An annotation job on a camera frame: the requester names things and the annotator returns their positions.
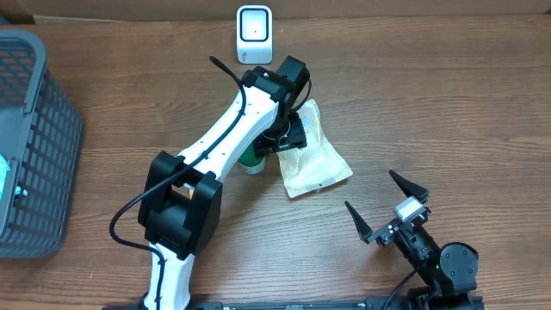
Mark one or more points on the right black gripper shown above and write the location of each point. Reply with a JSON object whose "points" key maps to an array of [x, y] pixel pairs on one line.
{"points": [[383, 234]]}

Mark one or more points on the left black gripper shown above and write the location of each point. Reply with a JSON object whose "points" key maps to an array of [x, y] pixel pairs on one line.
{"points": [[296, 139]]}

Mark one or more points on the beige paper pouch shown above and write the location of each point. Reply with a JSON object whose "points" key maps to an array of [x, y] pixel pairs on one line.
{"points": [[318, 164]]}

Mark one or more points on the green lid jar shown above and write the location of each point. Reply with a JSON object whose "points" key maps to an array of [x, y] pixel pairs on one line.
{"points": [[250, 163]]}

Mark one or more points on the teal wipes pack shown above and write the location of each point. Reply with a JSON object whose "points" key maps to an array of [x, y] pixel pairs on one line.
{"points": [[4, 171]]}

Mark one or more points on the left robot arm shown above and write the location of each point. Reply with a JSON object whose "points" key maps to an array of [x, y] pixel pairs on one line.
{"points": [[181, 207]]}

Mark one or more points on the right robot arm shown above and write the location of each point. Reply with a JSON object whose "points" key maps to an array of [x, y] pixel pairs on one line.
{"points": [[442, 277]]}

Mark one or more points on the white barcode scanner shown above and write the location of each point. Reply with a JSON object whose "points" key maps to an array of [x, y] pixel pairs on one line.
{"points": [[254, 34]]}

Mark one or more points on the grey plastic mesh basket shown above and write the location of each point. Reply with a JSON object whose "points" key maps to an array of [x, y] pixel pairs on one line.
{"points": [[42, 136]]}

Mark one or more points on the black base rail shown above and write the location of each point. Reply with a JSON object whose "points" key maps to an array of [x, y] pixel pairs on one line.
{"points": [[370, 303]]}

